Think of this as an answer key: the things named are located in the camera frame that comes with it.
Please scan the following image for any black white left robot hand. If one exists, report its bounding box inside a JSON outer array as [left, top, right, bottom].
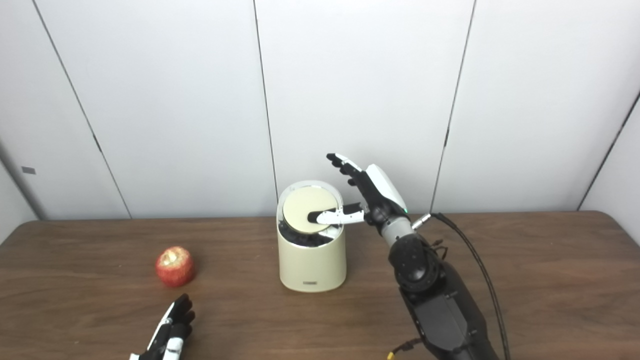
[[129, 293, 196, 360]]

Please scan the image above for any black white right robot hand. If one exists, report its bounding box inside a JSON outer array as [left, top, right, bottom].
[[307, 152, 413, 238]]

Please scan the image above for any red apple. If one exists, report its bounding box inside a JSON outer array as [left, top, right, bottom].
[[155, 246, 196, 288]]

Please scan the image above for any round cream bin lid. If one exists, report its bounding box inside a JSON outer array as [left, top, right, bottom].
[[282, 186, 340, 234]]

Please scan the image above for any cream-colored bin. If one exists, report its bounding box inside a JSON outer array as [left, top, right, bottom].
[[276, 180, 347, 293]]

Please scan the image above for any thin yellow-tipped arm cable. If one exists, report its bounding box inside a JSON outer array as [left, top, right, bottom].
[[387, 337, 426, 360]]

